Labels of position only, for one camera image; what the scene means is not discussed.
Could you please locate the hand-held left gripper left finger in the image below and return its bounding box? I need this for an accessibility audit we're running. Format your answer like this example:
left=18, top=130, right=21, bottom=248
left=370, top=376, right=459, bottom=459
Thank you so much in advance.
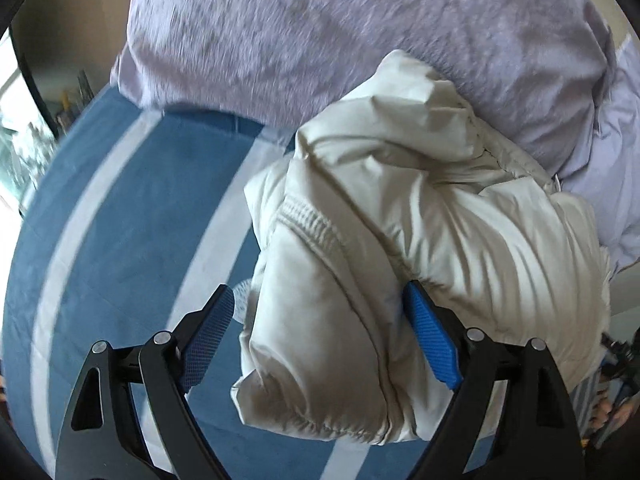
left=54, top=284, right=236, bottom=480

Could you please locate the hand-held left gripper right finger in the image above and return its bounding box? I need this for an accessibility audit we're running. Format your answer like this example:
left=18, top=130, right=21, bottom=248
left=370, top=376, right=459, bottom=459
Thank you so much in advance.
left=402, top=280, right=587, bottom=480

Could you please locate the white puffer jacket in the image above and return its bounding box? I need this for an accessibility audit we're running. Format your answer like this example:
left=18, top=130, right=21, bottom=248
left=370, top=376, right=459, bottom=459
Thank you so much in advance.
left=231, top=50, right=613, bottom=446

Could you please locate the blue white striped bed sheet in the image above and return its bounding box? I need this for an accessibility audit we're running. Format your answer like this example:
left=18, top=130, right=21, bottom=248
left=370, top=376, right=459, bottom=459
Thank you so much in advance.
left=0, top=85, right=501, bottom=480

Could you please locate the lilac pillow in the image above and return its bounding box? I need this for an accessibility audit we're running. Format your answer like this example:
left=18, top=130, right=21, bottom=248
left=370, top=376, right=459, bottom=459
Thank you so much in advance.
left=110, top=0, right=616, bottom=176
left=560, top=25, right=640, bottom=276

